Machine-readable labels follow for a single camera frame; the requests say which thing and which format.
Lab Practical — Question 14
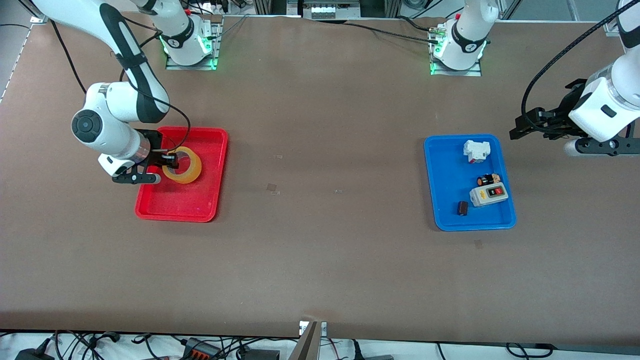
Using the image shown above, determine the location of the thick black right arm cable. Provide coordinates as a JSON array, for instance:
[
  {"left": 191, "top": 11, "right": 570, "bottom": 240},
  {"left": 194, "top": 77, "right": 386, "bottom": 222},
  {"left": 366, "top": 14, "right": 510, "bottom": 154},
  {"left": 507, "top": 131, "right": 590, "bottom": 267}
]
[{"left": 49, "top": 19, "right": 88, "bottom": 96}]

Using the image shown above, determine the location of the red plastic tray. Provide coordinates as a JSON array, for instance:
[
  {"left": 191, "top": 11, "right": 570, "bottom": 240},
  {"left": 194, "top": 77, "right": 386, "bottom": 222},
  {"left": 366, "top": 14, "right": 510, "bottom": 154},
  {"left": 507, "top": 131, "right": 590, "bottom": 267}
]
[{"left": 134, "top": 126, "right": 229, "bottom": 223}]

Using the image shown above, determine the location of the blue plastic tray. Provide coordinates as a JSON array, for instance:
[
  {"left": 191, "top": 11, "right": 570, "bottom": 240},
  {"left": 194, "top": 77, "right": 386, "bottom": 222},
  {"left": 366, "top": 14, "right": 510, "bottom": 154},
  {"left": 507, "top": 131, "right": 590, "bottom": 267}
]
[{"left": 423, "top": 133, "right": 517, "bottom": 232}]

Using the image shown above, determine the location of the orange black power strip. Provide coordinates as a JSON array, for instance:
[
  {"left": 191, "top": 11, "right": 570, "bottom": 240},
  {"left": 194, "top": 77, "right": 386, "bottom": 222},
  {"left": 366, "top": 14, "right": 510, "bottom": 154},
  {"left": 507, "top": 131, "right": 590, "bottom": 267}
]
[{"left": 182, "top": 339, "right": 221, "bottom": 360}]

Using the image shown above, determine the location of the black cable on table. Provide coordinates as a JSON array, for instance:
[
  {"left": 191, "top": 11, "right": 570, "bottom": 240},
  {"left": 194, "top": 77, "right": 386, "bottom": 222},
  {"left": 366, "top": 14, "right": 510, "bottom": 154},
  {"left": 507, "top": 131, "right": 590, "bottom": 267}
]
[{"left": 344, "top": 15, "right": 441, "bottom": 43}]

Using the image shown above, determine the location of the silver connector box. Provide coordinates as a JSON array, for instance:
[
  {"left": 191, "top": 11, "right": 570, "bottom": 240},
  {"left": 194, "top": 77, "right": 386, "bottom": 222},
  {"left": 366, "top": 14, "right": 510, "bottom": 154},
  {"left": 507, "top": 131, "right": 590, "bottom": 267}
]
[{"left": 302, "top": 0, "right": 361, "bottom": 20}]

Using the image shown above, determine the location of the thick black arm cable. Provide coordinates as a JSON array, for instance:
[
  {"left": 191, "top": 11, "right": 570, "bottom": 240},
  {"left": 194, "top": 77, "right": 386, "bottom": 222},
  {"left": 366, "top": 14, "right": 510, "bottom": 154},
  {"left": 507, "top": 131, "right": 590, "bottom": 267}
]
[
  {"left": 49, "top": 19, "right": 88, "bottom": 96},
  {"left": 521, "top": 0, "right": 640, "bottom": 121}
]

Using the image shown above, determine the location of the aluminium mount beam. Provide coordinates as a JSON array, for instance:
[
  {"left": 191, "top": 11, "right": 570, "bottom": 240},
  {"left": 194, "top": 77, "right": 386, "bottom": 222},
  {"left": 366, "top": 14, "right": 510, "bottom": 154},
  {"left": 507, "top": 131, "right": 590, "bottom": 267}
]
[{"left": 287, "top": 320, "right": 328, "bottom": 360}]

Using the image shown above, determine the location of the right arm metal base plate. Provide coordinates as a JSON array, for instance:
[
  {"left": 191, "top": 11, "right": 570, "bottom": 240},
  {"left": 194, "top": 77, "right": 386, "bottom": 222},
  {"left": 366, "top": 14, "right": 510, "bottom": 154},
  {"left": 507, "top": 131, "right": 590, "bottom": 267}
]
[{"left": 165, "top": 15, "right": 223, "bottom": 71}]

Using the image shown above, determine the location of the yellow tape roll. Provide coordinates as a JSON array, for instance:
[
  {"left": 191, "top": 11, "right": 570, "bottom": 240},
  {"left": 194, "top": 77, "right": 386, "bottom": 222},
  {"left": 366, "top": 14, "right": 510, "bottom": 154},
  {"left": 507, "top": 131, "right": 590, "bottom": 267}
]
[{"left": 161, "top": 146, "right": 203, "bottom": 184}]

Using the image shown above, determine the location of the white circuit breaker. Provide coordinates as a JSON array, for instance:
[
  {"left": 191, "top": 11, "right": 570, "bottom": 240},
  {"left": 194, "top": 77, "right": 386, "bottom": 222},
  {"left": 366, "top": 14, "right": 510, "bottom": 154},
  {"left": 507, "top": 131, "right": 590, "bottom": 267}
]
[{"left": 463, "top": 140, "right": 491, "bottom": 165}]

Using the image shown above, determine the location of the grey push-button switch box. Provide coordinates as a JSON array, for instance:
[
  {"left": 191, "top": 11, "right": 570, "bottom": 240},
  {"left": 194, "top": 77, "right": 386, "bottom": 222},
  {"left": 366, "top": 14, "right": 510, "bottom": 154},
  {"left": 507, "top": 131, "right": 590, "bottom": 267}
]
[{"left": 469, "top": 182, "right": 509, "bottom": 208}]

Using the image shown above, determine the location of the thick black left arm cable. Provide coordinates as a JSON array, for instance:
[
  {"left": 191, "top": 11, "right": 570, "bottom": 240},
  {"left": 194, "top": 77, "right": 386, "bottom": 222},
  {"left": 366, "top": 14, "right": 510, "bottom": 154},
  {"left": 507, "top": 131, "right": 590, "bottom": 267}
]
[{"left": 521, "top": 0, "right": 640, "bottom": 121}]

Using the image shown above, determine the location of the black looped floor cable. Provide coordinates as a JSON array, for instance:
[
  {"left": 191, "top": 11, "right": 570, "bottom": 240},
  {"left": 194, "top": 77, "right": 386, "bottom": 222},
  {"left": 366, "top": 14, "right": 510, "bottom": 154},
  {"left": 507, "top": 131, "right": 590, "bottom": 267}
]
[{"left": 505, "top": 342, "right": 556, "bottom": 359}]

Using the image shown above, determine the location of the black power adapter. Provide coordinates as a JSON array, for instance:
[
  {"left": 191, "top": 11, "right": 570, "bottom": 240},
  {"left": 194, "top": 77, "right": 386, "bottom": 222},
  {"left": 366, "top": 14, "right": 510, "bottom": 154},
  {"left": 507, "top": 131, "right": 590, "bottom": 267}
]
[{"left": 15, "top": 340, "right": 56, "bottom": 360}]

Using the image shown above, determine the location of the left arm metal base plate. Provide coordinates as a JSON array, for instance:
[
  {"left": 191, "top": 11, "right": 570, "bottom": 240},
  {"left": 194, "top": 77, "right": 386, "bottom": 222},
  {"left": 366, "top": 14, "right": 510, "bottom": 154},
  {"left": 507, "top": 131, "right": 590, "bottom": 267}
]
[{"left": 429, "top": 25, "right": 483, "bottom": 77}]

